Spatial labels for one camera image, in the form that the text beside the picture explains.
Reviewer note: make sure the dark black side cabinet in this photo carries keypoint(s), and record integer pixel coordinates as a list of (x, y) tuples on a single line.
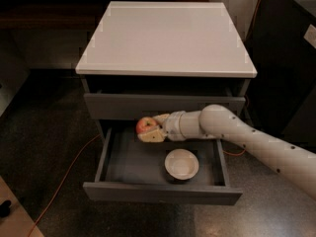
[(283, 93)]

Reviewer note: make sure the grey drawer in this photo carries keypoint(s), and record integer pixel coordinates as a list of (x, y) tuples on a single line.
[(109, 102), (130, 170)]

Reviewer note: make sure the white ceramic bowl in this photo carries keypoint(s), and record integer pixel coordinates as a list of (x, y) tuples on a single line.
[(181, 164)]

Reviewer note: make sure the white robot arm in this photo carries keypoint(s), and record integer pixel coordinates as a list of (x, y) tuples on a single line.
[(292, 162)]

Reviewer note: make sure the red apple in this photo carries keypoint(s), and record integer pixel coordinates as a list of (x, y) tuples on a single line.
[(145, 124)]

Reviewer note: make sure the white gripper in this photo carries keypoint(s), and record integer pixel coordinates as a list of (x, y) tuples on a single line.
[(173, 126)]

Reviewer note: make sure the grey drawer cabinet white top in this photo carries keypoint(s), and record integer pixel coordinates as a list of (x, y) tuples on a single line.
[(149, 44)]

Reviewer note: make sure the dark wooden bench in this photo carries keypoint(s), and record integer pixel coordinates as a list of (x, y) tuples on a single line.
[(57, 14)]

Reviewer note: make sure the grey top drawer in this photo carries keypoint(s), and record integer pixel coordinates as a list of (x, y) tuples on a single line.
[(109, 102)]

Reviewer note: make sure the small black object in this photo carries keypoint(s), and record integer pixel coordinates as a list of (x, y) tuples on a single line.
[(5, 208)]

